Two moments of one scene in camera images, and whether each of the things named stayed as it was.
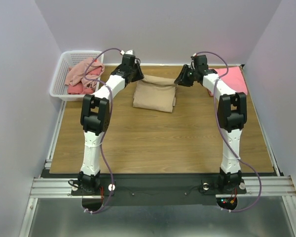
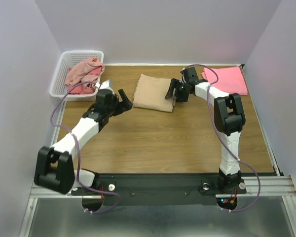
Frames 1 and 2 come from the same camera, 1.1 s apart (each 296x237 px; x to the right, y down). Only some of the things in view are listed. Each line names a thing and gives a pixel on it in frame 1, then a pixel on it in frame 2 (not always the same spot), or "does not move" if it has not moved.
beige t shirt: (156, 94) does not move
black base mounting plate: (159, 189) does not move
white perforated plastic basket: (58, 88) does not move
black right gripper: (183, 77) to (177, 89)
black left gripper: (140, 75) to (126, 104)
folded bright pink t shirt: (235, 79) does not move
